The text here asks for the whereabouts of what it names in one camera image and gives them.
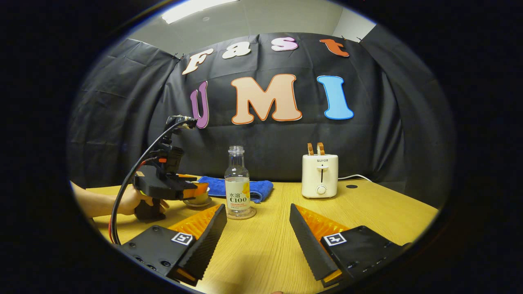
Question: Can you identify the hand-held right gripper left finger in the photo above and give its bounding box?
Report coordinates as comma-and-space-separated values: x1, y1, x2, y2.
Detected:
121, 203, 228, 286

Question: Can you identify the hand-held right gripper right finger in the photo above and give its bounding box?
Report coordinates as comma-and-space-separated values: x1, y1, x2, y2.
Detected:
289, 203, 411, 287

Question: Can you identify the white toaster cable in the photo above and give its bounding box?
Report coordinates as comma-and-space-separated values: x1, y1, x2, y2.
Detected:
337, 174, 373, 183

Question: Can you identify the blue towel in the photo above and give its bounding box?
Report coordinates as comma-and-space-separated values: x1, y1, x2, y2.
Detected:
197, 176, 274, 203

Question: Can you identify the white toaster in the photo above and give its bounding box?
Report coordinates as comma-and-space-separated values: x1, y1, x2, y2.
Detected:
302, 154, 339, 199

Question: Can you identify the cream saucer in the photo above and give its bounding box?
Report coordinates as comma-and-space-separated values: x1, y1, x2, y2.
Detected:
182, 197, 213, 208

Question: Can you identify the round wooden coaster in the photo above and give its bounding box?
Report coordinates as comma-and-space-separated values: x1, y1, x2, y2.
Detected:
226, 206, 257, 221

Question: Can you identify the cream teacup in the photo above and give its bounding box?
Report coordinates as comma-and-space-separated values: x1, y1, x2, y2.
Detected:
185, 188, 211, 205

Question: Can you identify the black backdrop cloth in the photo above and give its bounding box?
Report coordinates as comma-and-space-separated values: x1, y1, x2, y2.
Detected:
67, 32, 455, 209

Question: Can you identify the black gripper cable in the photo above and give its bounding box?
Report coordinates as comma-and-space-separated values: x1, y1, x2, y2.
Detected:
110, 118, 192, 245

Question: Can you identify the clear water bottle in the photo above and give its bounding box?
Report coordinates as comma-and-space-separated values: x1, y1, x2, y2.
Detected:
224, 146, 251, 217

